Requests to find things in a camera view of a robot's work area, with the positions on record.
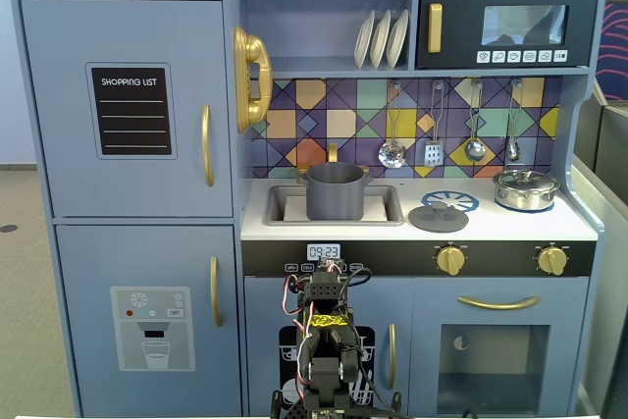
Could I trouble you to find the gray ice dispenser panel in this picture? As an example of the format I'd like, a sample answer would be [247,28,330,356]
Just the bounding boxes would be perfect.
[110,286,196,372]

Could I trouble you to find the gold microwave door handle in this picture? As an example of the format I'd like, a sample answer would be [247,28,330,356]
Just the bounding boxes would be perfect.
[427,3,444,54]

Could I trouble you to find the gold toy telephone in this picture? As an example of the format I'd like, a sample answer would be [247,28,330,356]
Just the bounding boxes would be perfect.
[233,26,274,133]

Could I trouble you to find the gold oven door handle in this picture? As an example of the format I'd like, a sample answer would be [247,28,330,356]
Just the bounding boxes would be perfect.
[456,294,542,311]

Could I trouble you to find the blue fridge door with chalkboard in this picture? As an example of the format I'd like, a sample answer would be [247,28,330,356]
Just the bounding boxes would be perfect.
[20,0,235,219]

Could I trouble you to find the gold toy faucet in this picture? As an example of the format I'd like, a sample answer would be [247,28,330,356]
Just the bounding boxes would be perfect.
[295,142,374,184]

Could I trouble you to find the white toy plate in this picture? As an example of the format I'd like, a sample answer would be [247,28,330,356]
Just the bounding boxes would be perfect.
[385,9,410,70]
[353,10,377,71]
[369,9,393,71]

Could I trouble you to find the steel slotted spatula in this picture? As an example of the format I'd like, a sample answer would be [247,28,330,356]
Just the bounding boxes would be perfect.
[424,80,446,168]

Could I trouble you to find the blue dishwasher door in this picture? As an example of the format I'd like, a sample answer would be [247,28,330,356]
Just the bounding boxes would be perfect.
[243,276,414,418]

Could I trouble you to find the blue oven door with window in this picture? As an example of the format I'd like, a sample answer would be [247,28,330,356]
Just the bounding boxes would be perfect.
[411,277,590,418]

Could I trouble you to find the steel whisk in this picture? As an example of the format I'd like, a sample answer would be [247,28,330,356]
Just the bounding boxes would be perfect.
[504,79,524,163]

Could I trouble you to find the steel ladle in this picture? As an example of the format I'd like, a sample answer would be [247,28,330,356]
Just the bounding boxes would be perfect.
[463,79,488,163]

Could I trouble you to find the gray plastic pot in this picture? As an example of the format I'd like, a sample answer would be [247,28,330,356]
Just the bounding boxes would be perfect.
[298,162,375,222]

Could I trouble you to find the gray round lid with knob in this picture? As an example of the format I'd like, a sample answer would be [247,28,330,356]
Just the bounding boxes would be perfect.
[407,201,470,234]

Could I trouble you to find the steel slotted spoon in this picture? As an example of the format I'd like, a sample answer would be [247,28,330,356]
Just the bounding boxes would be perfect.
[378,80,408,170]

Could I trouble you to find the gold fridge door handle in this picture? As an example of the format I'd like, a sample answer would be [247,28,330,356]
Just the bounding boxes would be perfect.
[200,104,216,188]

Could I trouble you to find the blue door with ice dispenser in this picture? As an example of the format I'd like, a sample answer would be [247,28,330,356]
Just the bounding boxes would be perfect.
[54,224,242,418]

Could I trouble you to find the blue toy play kitchen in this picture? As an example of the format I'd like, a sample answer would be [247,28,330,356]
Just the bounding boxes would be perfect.
[9,0,609,418]

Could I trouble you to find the gold stove knob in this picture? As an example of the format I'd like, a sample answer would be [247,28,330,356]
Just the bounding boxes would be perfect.
[435,244,467,277]
[536,244,570,277]

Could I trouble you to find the gold freezer door handle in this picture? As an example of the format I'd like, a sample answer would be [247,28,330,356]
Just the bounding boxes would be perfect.
[209,255,225,328]

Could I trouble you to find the gold dishwasher door handle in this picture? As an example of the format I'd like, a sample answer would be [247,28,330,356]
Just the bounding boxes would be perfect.
[387,324,397,391]

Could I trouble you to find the shiny steel pot with lid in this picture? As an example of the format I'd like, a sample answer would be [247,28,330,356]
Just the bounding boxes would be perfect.
[493,168,561,212]

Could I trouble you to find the gray toy sink basin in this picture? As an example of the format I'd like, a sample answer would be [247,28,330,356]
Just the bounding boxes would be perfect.
[264,183,406,228]

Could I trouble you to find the black toy microwave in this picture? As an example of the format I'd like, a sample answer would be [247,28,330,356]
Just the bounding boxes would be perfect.
[415,0,601,71]

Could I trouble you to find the black shopping list chalkboard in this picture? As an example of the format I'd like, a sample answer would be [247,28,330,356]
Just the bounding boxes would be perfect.
[85,62,178,161]

